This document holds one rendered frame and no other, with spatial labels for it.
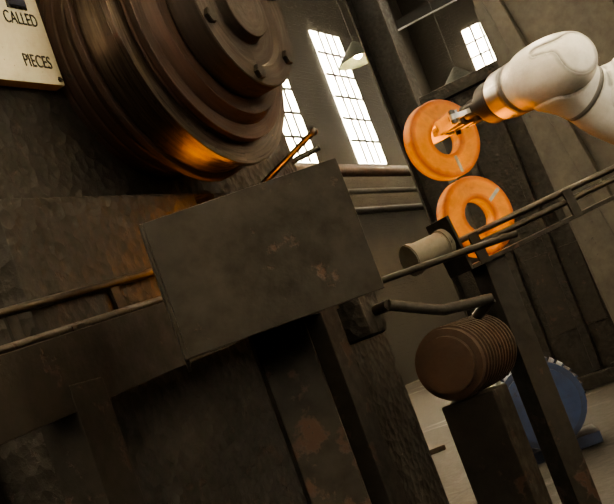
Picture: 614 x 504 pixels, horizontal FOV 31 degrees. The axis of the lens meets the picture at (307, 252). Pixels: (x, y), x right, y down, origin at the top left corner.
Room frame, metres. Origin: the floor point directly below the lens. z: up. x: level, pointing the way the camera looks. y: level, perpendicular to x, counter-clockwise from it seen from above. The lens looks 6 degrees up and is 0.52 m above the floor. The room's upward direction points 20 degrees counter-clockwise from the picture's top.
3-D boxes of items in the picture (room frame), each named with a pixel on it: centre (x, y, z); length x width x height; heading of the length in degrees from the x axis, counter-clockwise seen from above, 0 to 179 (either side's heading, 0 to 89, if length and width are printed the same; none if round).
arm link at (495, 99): (1.86, -0.42, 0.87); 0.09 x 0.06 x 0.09; 118
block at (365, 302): (1.95, -0.03, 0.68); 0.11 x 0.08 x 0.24; 63
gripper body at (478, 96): (1.92, -0.39, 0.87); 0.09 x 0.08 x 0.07; 28
